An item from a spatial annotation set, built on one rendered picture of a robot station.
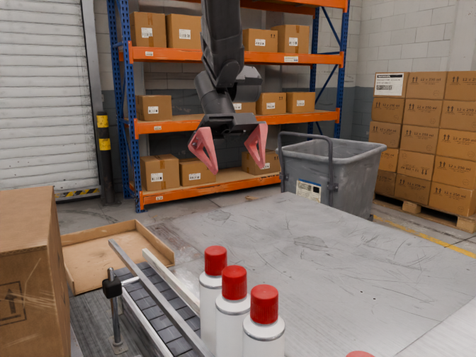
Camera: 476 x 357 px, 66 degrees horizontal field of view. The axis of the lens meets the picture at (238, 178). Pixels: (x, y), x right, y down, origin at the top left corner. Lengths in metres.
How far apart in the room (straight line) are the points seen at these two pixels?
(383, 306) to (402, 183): 3.17
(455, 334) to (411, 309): 0.15
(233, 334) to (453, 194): 3.43
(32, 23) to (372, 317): 3.99
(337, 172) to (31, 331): 2.28
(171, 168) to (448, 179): 2.68
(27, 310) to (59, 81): 3.79
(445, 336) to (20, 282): 0.69
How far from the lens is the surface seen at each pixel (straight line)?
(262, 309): 0.44
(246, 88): 0.74
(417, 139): 3.91
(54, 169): 4.36
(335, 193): 2.68
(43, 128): 4.29
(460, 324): 0.84
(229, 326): 0.50
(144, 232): 1.21
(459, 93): 3.73
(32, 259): 0.54
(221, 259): 0.53
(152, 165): 3.88
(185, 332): 0.59
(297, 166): 2.77
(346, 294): 0.95
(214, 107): 0.68
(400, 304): 0.95
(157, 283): 0.87
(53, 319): 0.59
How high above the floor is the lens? 1.32
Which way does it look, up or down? 15 degrees down
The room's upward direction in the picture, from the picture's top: straight up
